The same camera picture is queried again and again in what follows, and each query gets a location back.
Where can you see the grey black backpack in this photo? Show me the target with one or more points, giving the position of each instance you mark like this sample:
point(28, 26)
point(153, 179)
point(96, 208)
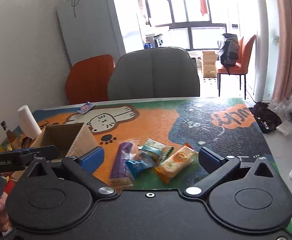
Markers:
point(228, 46)

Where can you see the orange rice cracker packet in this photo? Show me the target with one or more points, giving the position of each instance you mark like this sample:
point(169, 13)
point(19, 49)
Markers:
point(175, 163)

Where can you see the white paper towel roll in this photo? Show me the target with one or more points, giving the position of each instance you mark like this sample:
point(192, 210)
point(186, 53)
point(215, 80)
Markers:
point(28, 123)

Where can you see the small blue tissue pack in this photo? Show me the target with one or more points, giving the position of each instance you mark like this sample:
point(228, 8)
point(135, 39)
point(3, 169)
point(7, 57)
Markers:
point(86, 107)

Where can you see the black bag on floor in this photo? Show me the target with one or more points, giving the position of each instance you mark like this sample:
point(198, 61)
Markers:
point(266, 119)

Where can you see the blue snack packet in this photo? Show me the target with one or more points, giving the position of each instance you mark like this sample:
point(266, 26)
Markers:
point(136, 166)

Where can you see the grey padded chair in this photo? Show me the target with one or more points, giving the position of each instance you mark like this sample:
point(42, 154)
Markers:
point(167, 72)

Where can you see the orange chair by window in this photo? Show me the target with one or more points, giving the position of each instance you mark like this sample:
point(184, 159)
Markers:
point(240, 67)

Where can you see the purple bread loaf packet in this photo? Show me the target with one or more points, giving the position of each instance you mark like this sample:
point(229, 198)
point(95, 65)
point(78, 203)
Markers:
point(120, 176)

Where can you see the brown cardboard box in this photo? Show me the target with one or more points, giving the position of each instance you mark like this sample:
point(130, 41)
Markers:
point(70, 139)

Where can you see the person's left hand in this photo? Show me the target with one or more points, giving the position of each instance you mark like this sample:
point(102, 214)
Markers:
point(5, 224)

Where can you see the orange chair near wall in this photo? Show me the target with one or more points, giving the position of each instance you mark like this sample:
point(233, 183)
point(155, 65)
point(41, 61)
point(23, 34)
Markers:
point(88, 80)

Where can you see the cardboard box on floor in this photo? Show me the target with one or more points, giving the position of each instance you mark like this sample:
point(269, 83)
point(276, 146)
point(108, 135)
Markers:
point(209, 59)

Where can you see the clear green snack packet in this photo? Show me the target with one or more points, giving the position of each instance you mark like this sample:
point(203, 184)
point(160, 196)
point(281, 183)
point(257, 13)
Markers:
point(157, 151)

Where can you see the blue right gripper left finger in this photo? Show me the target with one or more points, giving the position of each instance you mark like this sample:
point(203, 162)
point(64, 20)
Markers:
point(92, 160)

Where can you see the pink curtain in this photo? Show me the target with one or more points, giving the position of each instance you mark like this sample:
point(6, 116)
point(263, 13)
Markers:
point(283, 81)

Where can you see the white refrigerator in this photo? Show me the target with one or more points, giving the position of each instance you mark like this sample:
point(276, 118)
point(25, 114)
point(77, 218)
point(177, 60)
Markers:
point(93, 28)

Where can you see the colourful cat table mat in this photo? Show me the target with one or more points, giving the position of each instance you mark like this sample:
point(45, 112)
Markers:
point(243, 199)

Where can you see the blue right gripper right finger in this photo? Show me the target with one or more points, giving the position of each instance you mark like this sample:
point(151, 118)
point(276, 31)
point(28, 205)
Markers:
point(209, 160)

